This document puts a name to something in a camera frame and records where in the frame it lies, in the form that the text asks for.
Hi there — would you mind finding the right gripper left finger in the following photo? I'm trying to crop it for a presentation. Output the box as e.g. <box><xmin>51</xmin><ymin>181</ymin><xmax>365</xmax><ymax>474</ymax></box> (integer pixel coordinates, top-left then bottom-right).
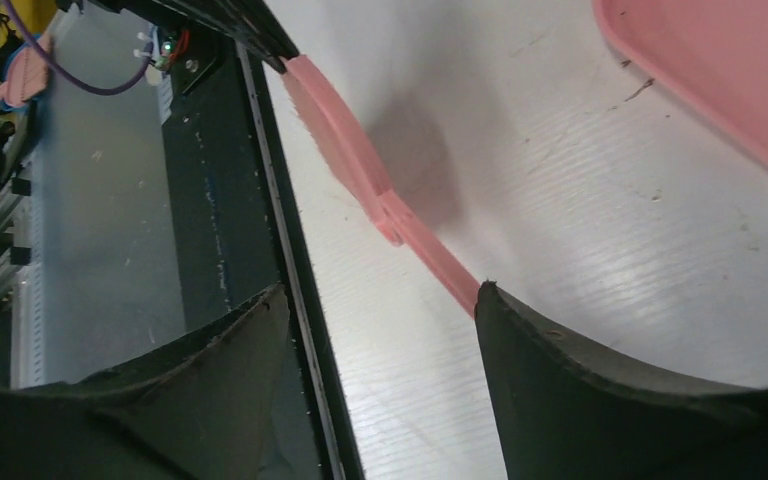
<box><xmin>0</xmin><ymin>284</ymin><xmax>290</xmax><ymax>479</ymax></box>

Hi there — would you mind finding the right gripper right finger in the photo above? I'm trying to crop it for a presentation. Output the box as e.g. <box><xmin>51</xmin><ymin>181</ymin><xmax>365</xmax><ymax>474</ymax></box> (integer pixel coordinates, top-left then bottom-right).
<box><xmin>475</xmin><ymin>281</ymin><xmax>768</xmax><ymax>479</ymax></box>

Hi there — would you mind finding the pink hand brush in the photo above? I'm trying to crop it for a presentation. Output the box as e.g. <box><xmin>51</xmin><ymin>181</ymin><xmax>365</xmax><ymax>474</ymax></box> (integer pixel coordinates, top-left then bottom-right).
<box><xmin>282</xmin><ymin>55</ymin><xmax>480</xmax><ymax>316</ymax></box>

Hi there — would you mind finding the pink plastic dustpan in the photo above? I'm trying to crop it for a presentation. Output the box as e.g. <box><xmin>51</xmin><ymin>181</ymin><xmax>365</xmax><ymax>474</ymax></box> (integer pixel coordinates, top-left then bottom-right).
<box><xmin>592</xmin><ymin>0</ymin><xmax>768</xmax><ymax>169</ymax></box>

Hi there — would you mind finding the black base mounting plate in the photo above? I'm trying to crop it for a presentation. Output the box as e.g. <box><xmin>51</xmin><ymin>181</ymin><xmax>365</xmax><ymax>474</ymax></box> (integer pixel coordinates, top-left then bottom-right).
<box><xmin>59</xmin><ymin>0</ymin><xmax>365</xmax><ymax>480</ymax></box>

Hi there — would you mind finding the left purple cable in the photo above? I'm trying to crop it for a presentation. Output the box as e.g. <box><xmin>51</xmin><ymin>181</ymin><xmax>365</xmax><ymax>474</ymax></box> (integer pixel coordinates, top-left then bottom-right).
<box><xmin>0</xmin><ymin>0</ymin><xmax>160</xmax><ymax>97</ymax></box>

